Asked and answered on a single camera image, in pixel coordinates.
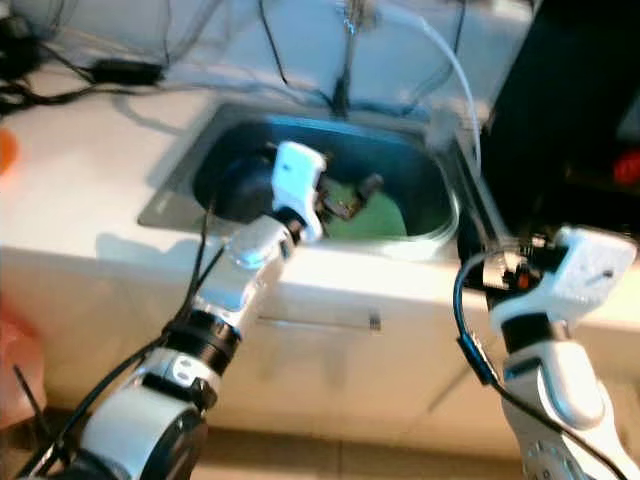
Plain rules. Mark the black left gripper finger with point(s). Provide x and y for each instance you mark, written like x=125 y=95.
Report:
x=370 y=185

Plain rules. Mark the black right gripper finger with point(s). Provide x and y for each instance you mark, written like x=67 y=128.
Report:
x=473 y=245

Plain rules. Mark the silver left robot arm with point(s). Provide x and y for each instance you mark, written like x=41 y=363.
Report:
x=240 y=270

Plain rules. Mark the steel kitchen sink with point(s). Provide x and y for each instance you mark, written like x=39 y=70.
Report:
x=240 y=170

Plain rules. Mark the white kitchen cabinet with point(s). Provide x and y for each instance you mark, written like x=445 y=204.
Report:
x=360 y=380

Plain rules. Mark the green plate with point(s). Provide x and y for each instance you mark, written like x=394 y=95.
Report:
x=370 y=222

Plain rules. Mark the clear glass cup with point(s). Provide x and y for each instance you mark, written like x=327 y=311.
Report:
x=443 y=128

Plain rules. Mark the red plastic bag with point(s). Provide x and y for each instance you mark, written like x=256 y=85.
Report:
x=20 y=360

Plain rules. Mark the orange plate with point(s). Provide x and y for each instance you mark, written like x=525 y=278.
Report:
x=7 y=150

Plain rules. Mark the black appliance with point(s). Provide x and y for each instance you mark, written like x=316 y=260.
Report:
x=560 y=100

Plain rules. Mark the chrome faucet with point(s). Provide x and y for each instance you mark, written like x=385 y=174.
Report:
x=357 y=15

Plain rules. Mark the black charger box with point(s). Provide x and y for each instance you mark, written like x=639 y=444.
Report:
x=15 y=45

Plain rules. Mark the black power adapter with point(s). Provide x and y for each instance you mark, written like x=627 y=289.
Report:
x=128 y=72

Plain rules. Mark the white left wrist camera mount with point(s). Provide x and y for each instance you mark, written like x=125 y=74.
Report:
x=298 y=175

